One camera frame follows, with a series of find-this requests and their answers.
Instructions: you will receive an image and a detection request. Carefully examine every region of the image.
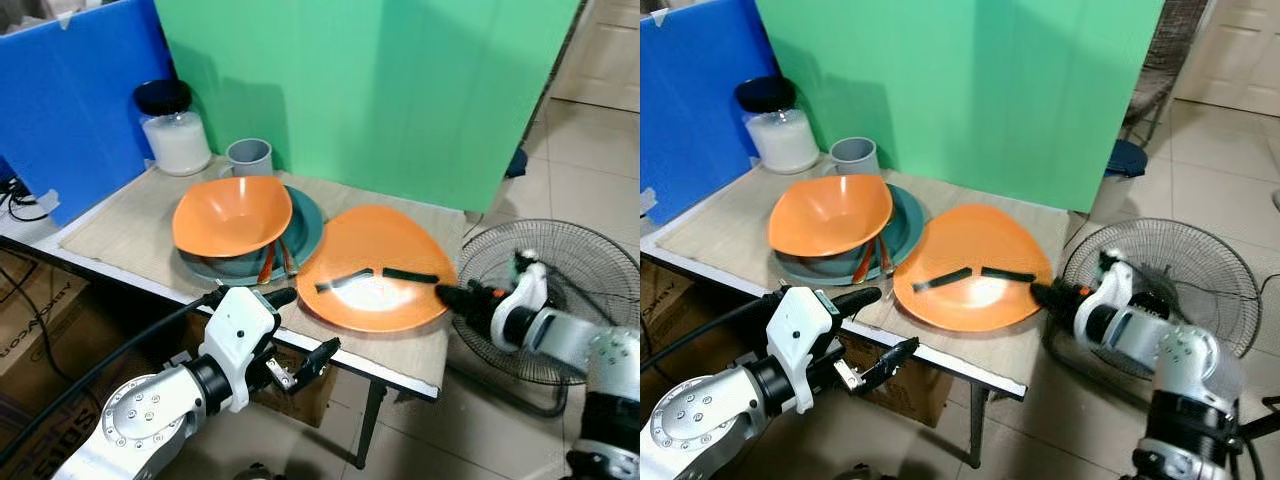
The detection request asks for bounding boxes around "cream panel door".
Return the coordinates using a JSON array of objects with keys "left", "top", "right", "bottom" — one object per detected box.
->
[
  {"left": 550, "top": 0, "right": 641, "bottom": 113},
  {"left": 1174, "top": 0, "right": 1280, "bottom": 117}
]

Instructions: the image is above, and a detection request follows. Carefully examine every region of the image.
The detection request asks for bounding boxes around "grey cup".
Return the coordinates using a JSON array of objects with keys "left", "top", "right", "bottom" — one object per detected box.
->
[
  {"left": 225, "top": 137, "right": 275, "bottom": 180},
  {"left": 824, "top": 136, "right": 882, "bottom": 179}
]

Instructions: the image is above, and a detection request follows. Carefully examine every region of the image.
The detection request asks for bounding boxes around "orange plastic bowl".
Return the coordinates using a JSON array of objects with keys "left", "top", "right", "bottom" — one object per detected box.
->
[
  {"left": 172, "top": 175, "right": 295, "bottom": 260},
  {"left": 767, "top": 173, "right": 895, "bottom": 259}
]

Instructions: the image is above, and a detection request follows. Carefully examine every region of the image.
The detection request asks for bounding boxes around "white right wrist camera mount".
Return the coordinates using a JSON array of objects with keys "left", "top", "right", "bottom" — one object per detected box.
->
[
  {"left": 1075, "top": 258, "right": 1147, "bottom": 343},
  {"left": 490, "top": 258, "right": 550, "bottom": 351}
]

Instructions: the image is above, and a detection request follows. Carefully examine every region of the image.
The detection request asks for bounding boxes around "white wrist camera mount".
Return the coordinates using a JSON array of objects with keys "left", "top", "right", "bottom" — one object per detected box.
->
[
  {"left": 200, "top": 286, "right": 282, "bottom": 412},
  {"left": 490, "top": 258, "right": 550, "bottom": 351},
  {"left": 1075, "top": 258, "right": 1147, "bottom": 343},
  {"left": 765, "top": 286, "right": 847, "bottom": 414}
]

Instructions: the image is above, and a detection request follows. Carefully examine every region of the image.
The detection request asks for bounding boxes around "large printed cardboard box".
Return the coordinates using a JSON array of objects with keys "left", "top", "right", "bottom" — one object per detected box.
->
[
  {"left": 640, "top": 258, "right": 706, "bottom": 356},
  {"left": 0, "top": 248, "right": 151, "bottom": 471}
]

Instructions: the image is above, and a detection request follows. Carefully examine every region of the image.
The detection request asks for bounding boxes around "dark wicker chair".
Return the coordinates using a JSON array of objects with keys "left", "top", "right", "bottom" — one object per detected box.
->
[{"left": 1120, "top": 0, "right": 1212, "bottom": 151}]

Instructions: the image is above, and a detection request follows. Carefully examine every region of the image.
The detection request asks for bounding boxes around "blue plastic board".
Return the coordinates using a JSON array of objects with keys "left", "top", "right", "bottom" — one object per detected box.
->
[
  {"left": 640, "top": 8, "right": 772, "bottom": 227},
  {"left": 0, "top": 0, "right": 177, "bottom": 227}
]

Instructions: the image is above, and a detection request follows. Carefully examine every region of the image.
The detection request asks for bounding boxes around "beige table mat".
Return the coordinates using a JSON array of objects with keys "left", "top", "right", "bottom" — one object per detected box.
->
[
  {"left": 655, "top": 162, "right": 1073, "bottom": 389},
  {"left": 60, "top": 158, "right": 473, "bottom": 403}
]

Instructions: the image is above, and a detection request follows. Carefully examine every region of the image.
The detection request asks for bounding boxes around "orange plastic plate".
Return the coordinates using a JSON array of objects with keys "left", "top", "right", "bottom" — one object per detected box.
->
[
  {"left": 296, "top": 204, "right": 460, "bottom": 334},
  {"left": 892, "top": 203, "right": 1054, "bottom": 334}
]

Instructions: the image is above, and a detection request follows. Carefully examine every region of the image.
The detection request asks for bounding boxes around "white jar with black lid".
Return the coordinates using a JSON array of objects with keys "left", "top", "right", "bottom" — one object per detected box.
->
[
  {"left": 735, "top": 75, "right": 822, "bottom": 176},
  {"left": 133, "top": 78, "right": 214, "bottom": 178}
]

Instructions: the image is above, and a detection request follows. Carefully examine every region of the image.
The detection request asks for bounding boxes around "black wire cage fan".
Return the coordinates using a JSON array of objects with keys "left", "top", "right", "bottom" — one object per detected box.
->
[
  {"left": 453, "top": 219, "right": 641, "bottom": 418},
  {"left": 1045, "top": 217, "right": 1264, "bottom": 383}
]

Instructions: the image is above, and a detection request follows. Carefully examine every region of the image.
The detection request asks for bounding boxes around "small brown cardboard box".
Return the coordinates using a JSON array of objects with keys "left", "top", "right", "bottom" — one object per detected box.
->
[
  {"left": 250, "top": 345, "right": 338, "bottom": 429},
  {"left": 838, "top": 335, "right": 954, "bottom": 431}
]

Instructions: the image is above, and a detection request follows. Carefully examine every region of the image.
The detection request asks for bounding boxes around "dark metal table leg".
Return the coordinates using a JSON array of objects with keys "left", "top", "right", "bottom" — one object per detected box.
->
[
  {"left": 354, "top": 380, "right": 388, "bottom": 470},
  {"left": 966, "top": 385, "right": 993, "bottom": 470}
]

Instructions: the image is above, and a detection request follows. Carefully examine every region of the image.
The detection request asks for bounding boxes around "teal plate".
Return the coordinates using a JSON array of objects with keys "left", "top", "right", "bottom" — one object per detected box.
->
[
  {"left": 775, "top": 182, "right": 927, "bottom": 287},
  {"left": 180, "top": 184, "right": 327, "bottom": 287}
]

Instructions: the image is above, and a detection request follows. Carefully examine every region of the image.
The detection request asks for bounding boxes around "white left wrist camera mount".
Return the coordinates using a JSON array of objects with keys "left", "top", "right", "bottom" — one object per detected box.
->
[
  {"left": 200, "top": 286, "right": 282, "bottom": 412},
  {"left": 765, "top": 286, "right": 847, "bottom": 414}
]

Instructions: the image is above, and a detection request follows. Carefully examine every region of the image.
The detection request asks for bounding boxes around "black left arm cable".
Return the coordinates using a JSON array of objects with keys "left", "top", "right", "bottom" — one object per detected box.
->
[
  {"left": 640, "top": 293, "right": 779, "bottom": 373},
  {"left": 0, "top": 290, "right": 223, "bottom": 466}
]

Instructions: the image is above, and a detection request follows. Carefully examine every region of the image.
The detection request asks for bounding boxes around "green plastic board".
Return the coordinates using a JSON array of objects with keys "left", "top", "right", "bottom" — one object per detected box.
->
[
  {"left": 155, "top": 0, "right": 582, "bottom": 214},
  {"left": 755, "top": 0, "right": 1167, "bottom": 214}
]

